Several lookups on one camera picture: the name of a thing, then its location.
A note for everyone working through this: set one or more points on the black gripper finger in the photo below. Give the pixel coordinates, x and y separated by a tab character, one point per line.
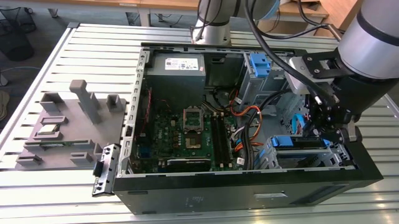
319	119
341	134

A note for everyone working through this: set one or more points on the hard disk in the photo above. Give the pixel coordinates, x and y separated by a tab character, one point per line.
282	141

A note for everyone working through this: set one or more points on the silver disk bay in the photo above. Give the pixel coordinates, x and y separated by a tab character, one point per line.
299	152

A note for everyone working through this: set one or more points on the silver drive cage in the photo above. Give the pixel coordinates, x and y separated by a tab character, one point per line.
254	91

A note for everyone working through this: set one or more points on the blue drive latch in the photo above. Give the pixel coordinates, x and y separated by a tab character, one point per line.
259	67

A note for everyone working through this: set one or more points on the black RAM slot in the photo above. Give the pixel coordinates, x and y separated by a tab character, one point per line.
221	140
225	140
215	140
229	140

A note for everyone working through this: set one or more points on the wooden cabinet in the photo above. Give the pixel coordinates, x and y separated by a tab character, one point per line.
349	11

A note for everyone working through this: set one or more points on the black PC case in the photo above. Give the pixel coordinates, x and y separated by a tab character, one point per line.
218	196

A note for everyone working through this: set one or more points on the black graphics card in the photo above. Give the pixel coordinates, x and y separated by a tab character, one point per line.
187	163

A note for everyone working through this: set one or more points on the grey power supply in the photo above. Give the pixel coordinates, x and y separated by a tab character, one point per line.
174	88

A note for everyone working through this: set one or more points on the green motherboard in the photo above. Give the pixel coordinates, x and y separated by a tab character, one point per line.
165	151

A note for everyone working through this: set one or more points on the black case fan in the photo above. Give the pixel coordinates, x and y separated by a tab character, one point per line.
145	105

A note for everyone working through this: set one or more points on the blue VGA port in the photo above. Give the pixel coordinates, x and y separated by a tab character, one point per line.
145	152

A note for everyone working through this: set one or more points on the grey parts rack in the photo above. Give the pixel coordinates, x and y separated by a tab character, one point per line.
81	133

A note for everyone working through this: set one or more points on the green RAM stick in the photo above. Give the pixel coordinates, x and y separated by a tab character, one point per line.
58	144

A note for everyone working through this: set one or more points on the silver CPU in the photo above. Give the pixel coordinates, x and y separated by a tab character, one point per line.
49	129

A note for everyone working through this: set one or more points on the black mesh waste bin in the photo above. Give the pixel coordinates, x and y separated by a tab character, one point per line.
19	46

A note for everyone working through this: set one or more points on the black camera bracket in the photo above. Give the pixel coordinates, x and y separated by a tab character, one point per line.
315	61

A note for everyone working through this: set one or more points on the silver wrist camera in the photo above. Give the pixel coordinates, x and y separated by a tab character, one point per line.
294	64

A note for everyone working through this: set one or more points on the silver hinged card bracket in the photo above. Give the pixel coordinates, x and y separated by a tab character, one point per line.
107	168

